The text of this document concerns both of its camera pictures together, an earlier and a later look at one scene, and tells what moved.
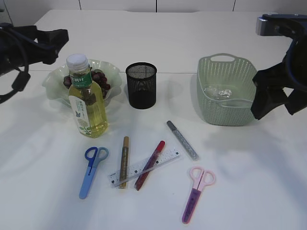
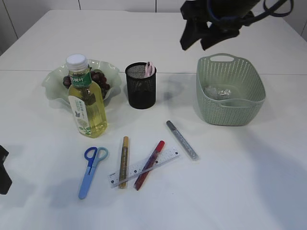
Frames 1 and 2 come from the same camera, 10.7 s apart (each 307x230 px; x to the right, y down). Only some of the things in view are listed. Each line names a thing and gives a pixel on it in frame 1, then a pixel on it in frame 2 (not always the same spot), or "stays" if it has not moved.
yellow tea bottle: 88,102 stays
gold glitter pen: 124,164 stays
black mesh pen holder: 141,78 stays
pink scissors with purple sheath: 201,178 to 149,69
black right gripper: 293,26 to 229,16
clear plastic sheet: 218,93 stays
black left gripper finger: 53,39 to 5,181
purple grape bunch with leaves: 98,76 stays
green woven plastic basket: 226,89 stays
